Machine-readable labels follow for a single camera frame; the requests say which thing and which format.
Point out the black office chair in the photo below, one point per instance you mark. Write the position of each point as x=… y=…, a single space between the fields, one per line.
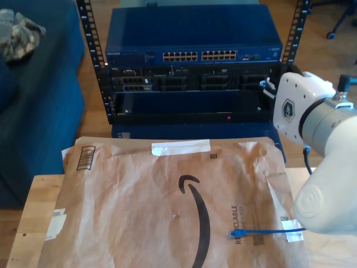
x=331 y=35

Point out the black rack server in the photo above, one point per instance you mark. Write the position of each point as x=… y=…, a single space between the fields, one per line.
x=192 y=73

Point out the black rack shelf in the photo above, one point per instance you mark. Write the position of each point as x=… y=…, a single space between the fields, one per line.
x=181 y=117

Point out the long white tape strip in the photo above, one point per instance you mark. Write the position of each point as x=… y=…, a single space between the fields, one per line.
x=181 y=147

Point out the short white tape strip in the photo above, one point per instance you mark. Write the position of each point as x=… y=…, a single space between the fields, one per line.
x=291 y=237

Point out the brown packing paper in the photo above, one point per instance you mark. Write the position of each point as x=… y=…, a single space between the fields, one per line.
x=125 y=223

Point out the blue sofa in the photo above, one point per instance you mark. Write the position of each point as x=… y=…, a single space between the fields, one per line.
x=42 y=111

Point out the white shipping label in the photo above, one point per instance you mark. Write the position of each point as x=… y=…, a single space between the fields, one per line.
x=55 y=226

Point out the camouflage cloth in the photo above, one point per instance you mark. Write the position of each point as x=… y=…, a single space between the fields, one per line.
x=19 y=36

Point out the blue network switch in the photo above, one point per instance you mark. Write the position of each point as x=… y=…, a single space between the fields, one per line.
x=192 y=30

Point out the black rack frame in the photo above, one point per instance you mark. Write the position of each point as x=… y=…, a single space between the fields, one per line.
x=89 y=36

